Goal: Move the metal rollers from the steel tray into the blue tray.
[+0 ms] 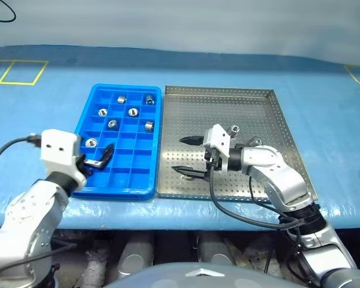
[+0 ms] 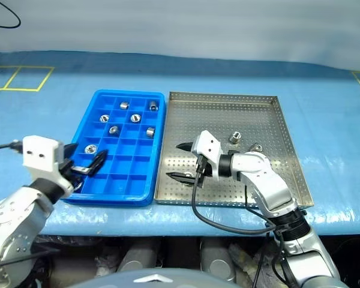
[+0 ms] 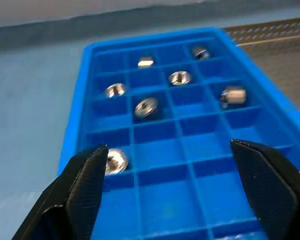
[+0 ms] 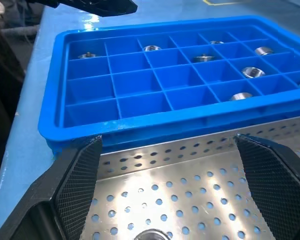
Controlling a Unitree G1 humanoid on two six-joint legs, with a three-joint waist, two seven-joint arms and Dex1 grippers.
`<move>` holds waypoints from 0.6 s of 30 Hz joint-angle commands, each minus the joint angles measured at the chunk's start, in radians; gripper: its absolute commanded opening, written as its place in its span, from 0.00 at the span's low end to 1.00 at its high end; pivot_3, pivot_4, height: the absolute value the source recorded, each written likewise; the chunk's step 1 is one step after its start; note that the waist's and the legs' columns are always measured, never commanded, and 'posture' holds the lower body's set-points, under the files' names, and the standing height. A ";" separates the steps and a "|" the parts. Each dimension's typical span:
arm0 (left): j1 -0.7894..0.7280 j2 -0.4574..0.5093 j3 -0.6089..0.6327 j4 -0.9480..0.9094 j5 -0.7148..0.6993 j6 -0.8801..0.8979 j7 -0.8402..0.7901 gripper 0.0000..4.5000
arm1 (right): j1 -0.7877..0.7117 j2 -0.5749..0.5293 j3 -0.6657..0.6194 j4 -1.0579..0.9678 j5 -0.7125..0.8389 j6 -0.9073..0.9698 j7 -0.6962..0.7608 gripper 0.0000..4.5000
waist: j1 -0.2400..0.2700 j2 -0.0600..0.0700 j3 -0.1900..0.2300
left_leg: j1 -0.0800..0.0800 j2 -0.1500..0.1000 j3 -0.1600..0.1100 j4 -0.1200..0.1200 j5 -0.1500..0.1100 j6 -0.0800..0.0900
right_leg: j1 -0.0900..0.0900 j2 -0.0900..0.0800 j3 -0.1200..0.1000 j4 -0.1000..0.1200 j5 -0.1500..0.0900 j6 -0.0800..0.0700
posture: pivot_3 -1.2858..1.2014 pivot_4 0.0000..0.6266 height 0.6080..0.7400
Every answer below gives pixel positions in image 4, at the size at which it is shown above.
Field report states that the perforated steel tray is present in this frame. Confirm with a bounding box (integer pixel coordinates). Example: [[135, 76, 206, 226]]
[[79, 115, 300, 240]]

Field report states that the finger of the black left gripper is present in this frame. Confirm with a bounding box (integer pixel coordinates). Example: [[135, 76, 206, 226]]
[[27, 0, 138, 18]]

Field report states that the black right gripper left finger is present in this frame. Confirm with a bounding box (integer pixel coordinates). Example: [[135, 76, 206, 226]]
[[0, 135, 103, 240]]

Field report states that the blue compartment tray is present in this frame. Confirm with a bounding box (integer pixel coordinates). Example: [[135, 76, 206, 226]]
[[37, 15, 300, 154]]

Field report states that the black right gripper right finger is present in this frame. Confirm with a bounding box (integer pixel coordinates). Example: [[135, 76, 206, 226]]
[[233, 133, 300, 240]]

